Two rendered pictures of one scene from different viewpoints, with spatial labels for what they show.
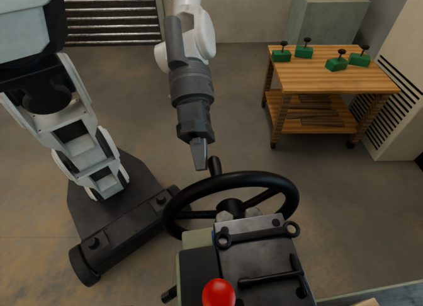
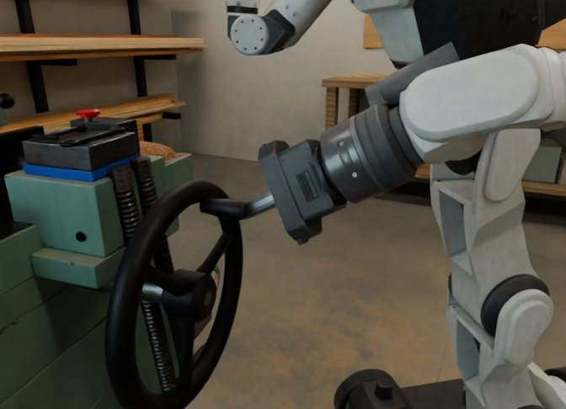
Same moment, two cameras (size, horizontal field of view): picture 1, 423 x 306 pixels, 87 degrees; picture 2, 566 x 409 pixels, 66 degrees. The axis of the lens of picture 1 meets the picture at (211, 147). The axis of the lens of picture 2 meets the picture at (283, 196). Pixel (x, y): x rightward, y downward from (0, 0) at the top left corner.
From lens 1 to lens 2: 0.68 m
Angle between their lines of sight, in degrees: 91
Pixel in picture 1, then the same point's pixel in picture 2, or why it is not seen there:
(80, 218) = (445, 390)
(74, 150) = (461, 257)
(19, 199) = not seen: hidden behind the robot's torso
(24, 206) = not seen: hidden behind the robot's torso
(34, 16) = (403, 18)
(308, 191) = not seen: outside the picture
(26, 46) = (403, 49)
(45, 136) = (435, 190)
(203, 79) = (344, 130)
